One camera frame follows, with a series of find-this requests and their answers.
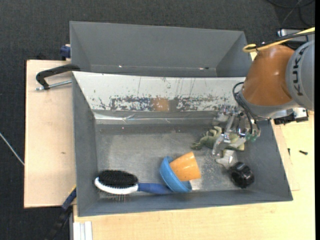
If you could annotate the orange cup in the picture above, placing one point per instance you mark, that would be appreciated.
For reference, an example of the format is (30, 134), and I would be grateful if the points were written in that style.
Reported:
(186, 167)

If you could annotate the pale flat board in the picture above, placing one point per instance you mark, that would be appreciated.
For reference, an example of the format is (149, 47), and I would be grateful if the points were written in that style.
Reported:
(48, 139)

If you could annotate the black round knob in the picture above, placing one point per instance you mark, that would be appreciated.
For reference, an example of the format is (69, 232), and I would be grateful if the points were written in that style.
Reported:
(241, 175)

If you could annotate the grey metal bin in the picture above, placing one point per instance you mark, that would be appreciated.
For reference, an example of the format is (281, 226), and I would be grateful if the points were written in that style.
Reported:
(140, 144)

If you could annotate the blue bowl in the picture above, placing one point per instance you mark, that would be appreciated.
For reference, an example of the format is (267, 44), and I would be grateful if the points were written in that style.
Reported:
(172, 182)

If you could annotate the green toy animal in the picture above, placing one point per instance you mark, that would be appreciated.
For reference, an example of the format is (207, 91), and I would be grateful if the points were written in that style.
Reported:
(208, 140)

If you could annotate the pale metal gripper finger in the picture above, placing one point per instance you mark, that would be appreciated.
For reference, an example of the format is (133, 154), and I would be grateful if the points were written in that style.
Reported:
(227, 159)
(218, 145)

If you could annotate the small black screw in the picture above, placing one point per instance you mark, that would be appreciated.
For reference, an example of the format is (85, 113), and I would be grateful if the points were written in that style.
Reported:
(303, 153)

